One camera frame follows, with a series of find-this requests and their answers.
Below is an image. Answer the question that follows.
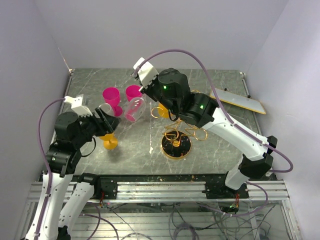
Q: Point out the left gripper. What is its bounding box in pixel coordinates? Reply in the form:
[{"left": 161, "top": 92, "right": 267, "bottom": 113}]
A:
[{"left": 73, "top": 105, "right": 122, "bottom": 147}]

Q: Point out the clear wine glass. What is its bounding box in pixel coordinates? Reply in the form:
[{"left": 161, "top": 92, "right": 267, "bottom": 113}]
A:
[
  {"left": 99, "top": 103, "right": 115, "bottom": 117},
  {"left": 124, "top": 97, "right": 146, "bottom": 123}
]

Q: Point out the orange wine glass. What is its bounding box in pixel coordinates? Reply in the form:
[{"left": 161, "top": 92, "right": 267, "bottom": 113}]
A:
[
  {"left": 157, "top": 103, "right": 169, "bottom": 119},
  {"left": 99, "top": 133, "right": 118, "bottom": 150}
]

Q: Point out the magenta wine glass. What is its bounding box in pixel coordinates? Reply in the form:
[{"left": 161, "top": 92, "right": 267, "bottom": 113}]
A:
[
  {"left": 102, "top": 87, "right": 123, "bottom": 117},
  {"left": 125, "top": 85, "right": 143, "bottom": 103}
]

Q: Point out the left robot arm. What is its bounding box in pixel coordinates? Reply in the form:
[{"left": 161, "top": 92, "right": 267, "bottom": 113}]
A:
[{"left": 25, "top": 107, "right": 121, "bottom": 240}]

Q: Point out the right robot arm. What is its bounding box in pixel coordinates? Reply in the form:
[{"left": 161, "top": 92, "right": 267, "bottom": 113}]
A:
[{"left": 138, "top": 68, "right": 277, "bottom": 198}]

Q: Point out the yellow rimmed white board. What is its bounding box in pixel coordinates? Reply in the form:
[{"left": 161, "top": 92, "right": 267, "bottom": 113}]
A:
[{"left": 215, "top": 88, "right": 267, "bottom": 115}]

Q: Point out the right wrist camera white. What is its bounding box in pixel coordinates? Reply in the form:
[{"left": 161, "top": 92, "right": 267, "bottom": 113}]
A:
[{"left": 132, "top": 61, "right": 159, "bottom": 87}]

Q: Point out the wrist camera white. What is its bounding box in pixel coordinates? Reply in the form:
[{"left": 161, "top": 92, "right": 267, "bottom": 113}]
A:
[
  {"left": 132, "top": 61, "right": 159, "bottom": 87},
  {"left": 64, "top": 94, "right": 93, "bottom": 117}
]

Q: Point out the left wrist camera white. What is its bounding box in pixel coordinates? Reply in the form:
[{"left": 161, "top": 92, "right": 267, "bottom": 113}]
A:
[{"left": 64, "top": 94, "right": 93, "bottom": 117}]

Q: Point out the gold wire glass rack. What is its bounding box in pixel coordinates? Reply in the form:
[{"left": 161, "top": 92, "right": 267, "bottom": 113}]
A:
[{"left": 150, "top": 106, "right": 208, "bottom": 160}]

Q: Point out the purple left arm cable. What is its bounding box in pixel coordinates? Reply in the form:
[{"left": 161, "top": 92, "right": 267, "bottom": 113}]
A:
[{"left": 33, "top": 97, "right": 66, "bottom": 237}]

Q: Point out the aluminium frame rail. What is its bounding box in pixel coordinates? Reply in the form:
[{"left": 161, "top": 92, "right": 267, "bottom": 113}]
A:
[{"left": 27, "top": 180, "right": 288, "bottom": 201}]

